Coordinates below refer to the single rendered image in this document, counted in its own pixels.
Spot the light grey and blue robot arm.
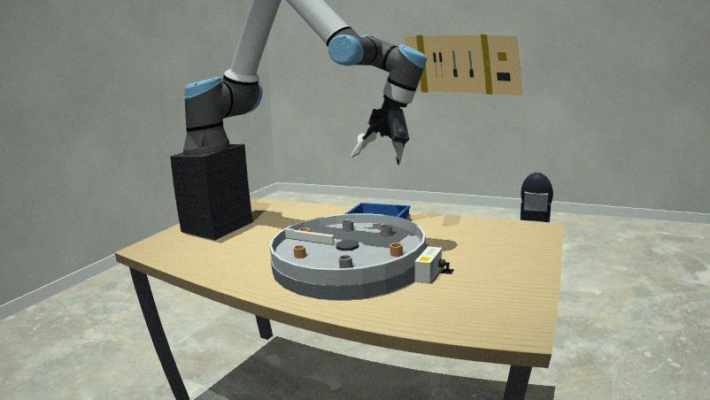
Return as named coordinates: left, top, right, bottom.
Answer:
left=183, top=0, right=427, bottom=156

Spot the blue open crate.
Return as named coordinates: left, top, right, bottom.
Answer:
left=345, top=203, right=411, bottom=220

